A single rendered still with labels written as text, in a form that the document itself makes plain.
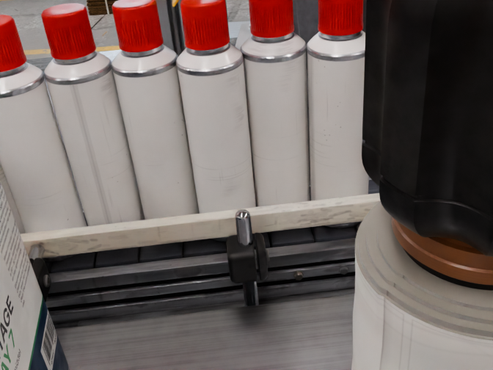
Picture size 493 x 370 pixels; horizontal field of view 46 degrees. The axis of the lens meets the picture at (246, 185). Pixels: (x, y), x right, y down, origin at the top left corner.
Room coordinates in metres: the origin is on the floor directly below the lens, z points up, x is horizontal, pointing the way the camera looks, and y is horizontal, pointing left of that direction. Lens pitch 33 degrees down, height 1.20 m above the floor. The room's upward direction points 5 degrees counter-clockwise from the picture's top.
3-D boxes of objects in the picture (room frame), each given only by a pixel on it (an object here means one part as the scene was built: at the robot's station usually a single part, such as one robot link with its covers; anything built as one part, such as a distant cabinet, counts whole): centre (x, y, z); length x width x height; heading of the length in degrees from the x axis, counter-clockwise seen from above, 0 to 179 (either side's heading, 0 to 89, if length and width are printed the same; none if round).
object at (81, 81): (0.44, 0.12, 0.98); 0.05 x 0.05 x 0.20
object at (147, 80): (0.44, 0.07, 0.98); 0.05 x 0.05 x 0.20
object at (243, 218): (0.35, 0.00, 0.89); 0.03 x 0.03 x 0.12; 2
